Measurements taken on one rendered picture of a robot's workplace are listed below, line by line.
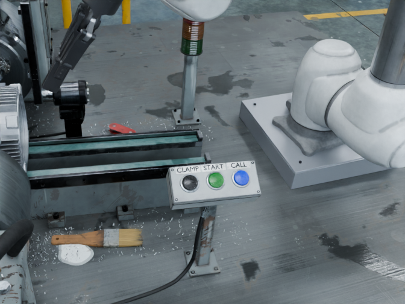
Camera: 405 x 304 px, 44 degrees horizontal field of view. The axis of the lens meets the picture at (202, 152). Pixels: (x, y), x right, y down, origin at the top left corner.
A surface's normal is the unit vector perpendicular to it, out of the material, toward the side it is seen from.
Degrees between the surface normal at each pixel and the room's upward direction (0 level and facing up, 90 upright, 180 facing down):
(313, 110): 96
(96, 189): 90
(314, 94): 86
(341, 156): 2
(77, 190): 90
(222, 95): 0
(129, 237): 2
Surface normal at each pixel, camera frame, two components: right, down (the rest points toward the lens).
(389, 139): -0.42, 0.24
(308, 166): 0.05, -0.77
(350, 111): -0.91, 0.14
